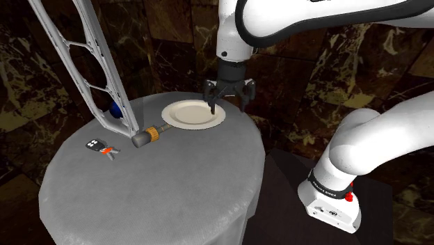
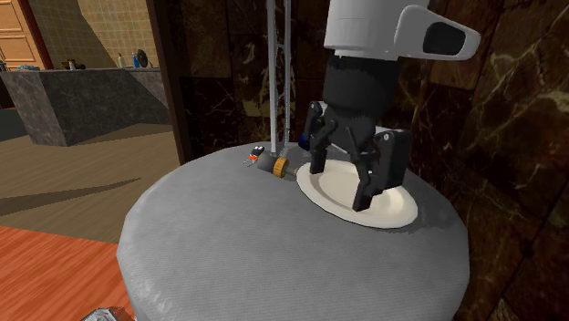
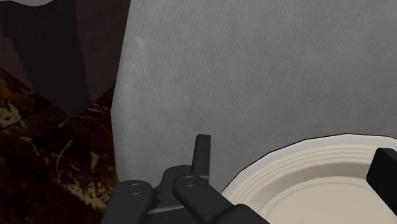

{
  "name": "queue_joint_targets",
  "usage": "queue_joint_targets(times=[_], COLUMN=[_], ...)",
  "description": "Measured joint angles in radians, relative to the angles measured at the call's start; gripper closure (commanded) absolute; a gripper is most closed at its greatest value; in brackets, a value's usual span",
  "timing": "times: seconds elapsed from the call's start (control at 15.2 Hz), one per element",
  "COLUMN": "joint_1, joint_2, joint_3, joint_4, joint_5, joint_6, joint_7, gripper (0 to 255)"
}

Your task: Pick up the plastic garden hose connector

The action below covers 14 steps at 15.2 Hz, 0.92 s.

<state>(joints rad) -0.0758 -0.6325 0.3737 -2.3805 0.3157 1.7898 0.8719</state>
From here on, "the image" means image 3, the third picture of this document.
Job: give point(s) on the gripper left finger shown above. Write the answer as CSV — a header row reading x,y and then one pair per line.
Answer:
x,y
189,186

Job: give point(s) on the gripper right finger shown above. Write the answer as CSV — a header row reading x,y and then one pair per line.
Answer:
x,y
383,173

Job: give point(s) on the white ribbed plate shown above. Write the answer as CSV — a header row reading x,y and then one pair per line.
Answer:
x,y
310,192

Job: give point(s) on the grey fabric sofa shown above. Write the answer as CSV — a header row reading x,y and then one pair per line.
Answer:
x,y
248,77

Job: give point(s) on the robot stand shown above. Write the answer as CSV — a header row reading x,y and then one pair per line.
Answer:
x,y
62,56

